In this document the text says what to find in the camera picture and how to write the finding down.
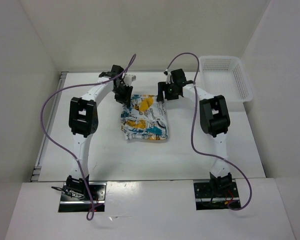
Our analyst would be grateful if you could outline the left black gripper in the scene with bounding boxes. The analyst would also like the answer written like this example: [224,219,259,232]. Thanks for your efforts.
[112,83,133,107]

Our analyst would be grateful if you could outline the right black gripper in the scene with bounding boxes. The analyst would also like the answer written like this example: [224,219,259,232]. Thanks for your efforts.
[156,81,179,102]

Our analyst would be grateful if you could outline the white yellow teal printed shorts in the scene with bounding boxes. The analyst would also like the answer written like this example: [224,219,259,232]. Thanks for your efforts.
[120,94,169,141]

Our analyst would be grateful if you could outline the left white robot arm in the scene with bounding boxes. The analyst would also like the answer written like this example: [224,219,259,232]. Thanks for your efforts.
[63,65,136,200]

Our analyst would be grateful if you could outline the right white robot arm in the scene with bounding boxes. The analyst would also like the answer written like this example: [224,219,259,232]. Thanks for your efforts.
[157,68,232,198]

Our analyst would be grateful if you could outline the white plastic mesh basket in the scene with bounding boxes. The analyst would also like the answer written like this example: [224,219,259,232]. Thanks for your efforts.
[199,55,253,103]

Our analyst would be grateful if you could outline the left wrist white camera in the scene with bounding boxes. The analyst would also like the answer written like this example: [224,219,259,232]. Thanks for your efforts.
[122,74,137,86]

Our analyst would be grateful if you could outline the wrist white camera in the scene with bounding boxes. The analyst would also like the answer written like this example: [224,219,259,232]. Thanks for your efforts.
[122,74,137,86]
[163,69,172,84]

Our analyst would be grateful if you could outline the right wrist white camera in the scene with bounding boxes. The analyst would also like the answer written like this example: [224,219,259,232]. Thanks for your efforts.
[163,69,172,84]

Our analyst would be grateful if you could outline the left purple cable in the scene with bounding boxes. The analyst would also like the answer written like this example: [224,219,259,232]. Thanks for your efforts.
[40,53,137,222]

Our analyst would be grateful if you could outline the purple cable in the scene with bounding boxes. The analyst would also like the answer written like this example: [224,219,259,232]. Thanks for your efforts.
[164,52,253,211]
[40,53,137,222]

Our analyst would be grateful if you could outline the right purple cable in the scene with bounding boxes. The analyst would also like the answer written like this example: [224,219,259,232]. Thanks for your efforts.
[164,52,253,211]

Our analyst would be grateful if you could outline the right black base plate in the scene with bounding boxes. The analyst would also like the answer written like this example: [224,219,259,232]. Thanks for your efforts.
[193,180,241,211]

